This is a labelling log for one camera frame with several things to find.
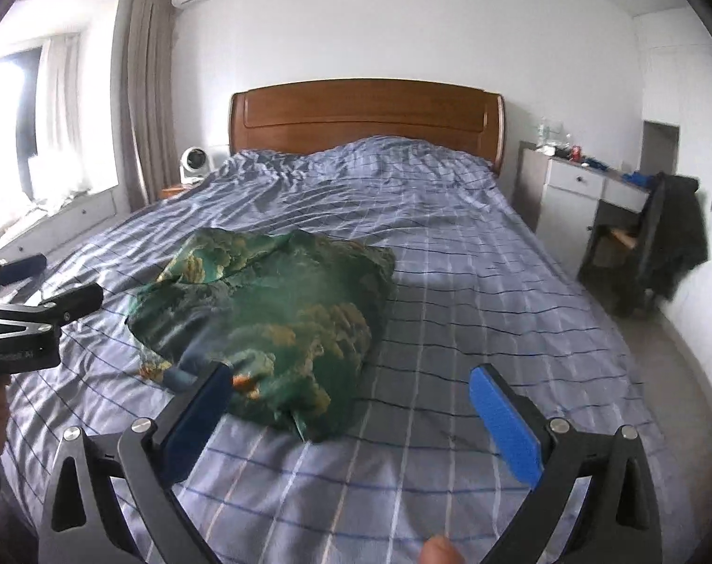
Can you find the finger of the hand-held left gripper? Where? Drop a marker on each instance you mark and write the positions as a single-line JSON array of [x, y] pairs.
[[15, 270], [68, 302]]

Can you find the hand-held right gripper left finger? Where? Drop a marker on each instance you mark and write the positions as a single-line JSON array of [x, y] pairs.
[[197, 423]]

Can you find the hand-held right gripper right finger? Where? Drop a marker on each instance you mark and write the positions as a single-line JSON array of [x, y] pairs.
[[502, 423]]

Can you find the green printed satin garment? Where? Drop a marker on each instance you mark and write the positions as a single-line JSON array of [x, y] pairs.
[[285, 317]]

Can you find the person's right hand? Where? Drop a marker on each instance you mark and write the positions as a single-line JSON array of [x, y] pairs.
[[444, 551]]

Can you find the white window seat cabinet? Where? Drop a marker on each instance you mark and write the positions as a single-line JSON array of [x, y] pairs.
[[68, 220]]

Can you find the wooden nightstand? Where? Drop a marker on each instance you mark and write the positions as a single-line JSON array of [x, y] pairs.
[[173, 192]]

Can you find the sheer white curtain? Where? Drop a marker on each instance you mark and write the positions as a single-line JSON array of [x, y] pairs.
[[62, 117]]

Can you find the window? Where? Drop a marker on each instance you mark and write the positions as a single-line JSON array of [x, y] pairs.
[[15, 100]]

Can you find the blue checked bed sheet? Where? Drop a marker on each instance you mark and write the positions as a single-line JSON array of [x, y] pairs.
[[450, 247]]

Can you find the white round fan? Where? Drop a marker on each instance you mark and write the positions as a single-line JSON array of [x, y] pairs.
[[194, 163]]

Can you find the beige curtain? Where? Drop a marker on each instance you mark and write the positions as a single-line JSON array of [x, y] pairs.
[[150, 100]]

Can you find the wooden seat chair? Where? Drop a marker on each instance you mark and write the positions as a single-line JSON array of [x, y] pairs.
[[623, 238]]

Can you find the white desk with drawers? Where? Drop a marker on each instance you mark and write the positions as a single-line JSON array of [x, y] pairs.
[[567, 188]]

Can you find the dark jacket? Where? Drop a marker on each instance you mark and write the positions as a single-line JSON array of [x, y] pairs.
[[673, 235]]

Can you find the blue item on desk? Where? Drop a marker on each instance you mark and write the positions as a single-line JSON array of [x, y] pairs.
[[638, 178]]

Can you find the clear plastic bottle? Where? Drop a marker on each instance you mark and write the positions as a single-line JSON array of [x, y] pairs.
[[541, 132]]

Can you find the brown wooden headboard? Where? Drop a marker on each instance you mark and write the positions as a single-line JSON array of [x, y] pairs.
[[361, 111]]

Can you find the white wardrobe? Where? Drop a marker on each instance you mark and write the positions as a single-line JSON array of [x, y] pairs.
[[696, 100]]

